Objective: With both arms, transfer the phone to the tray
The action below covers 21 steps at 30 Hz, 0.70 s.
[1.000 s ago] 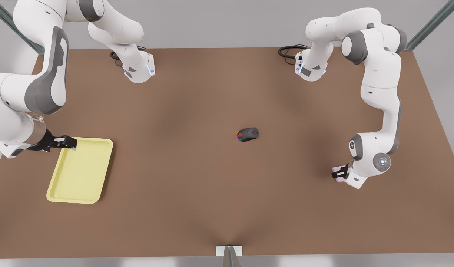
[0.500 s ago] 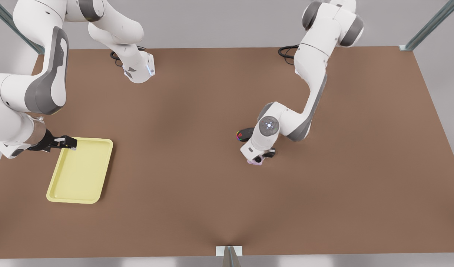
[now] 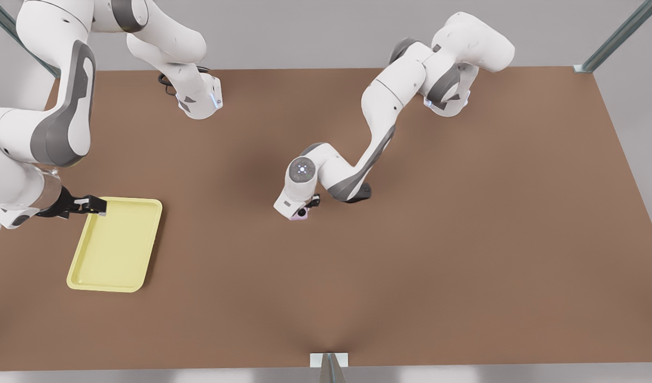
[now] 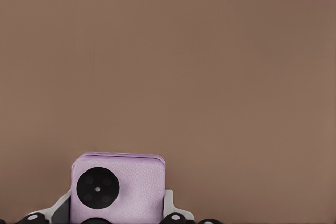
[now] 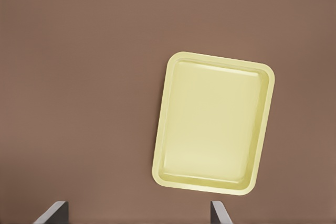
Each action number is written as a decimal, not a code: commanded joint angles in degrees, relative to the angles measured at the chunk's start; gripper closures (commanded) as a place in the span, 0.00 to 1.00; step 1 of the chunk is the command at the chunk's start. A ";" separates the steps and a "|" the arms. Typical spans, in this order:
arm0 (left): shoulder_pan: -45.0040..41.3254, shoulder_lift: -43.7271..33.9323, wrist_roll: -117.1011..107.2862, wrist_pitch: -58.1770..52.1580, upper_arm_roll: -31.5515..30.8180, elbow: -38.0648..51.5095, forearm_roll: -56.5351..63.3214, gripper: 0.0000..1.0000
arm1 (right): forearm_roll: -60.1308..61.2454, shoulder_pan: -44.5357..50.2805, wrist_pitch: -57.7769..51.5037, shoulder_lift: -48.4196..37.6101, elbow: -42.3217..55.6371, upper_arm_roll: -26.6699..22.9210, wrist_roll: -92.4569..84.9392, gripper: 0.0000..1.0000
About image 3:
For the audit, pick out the small pink block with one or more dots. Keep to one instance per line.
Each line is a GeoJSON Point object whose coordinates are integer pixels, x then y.
{"type": "Point", "coordinates": [300, 215]}

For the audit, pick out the yellow rectangular plastic tray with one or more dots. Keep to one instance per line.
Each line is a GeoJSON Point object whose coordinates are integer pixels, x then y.
{"type": "Point", "coordinates": [115, 247]}

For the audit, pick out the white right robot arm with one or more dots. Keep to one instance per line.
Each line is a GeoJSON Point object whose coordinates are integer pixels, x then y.
{"type": "Point", "coordinates": [49, 106]}

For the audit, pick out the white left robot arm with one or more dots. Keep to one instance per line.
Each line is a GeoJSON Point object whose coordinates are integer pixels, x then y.
{"type": "Point", "coordinates": [384, 101]}

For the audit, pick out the silver frame post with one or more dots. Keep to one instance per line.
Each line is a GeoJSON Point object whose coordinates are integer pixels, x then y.
{"type": "Point", "coordinates": [17, 34]}
{"type": "Point", "coordinates": [618, 37]}
{"type": "Point", "coordinates": [330, 367]}

